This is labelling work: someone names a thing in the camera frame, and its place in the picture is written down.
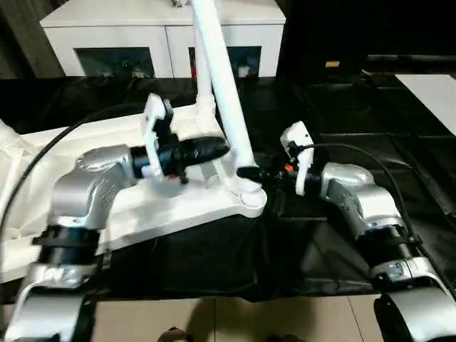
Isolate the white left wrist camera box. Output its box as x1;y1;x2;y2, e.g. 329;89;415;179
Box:
140;93;176;180

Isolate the black work mat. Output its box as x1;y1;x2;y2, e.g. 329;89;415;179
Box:
0;71;456;304

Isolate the white plastic table top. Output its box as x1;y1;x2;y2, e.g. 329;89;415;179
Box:
0;100;269;284

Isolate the white cabinet with glass doors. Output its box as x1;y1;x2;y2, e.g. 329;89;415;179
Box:
40;0;286;79

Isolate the white plastic table leg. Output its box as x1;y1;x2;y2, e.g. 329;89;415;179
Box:
0;118;31;156
192;39;217;123
187;0;260;199

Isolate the white side table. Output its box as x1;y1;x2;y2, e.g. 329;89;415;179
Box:
395;73;456;138

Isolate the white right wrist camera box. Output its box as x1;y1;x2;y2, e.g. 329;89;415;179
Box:
279;120;316;197

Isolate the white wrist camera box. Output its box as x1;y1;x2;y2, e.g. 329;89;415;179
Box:
279;120;316;197
140;93;176;180

